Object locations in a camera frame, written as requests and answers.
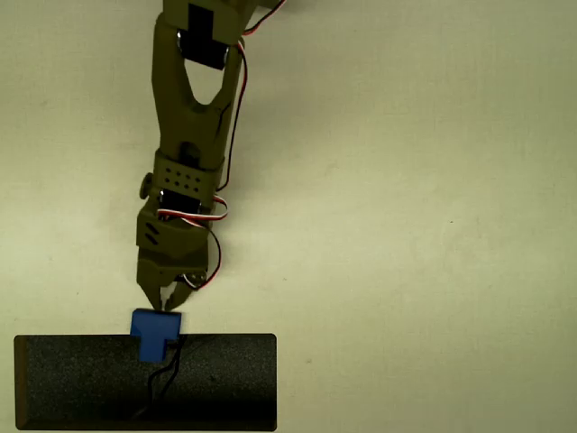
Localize thin red black wire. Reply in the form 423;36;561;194
217;0;289;192

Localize white red black servo cable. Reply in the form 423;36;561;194
156;194;230;224
196;227;224;290

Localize blue T-shaped block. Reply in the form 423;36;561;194
130;309;184;364

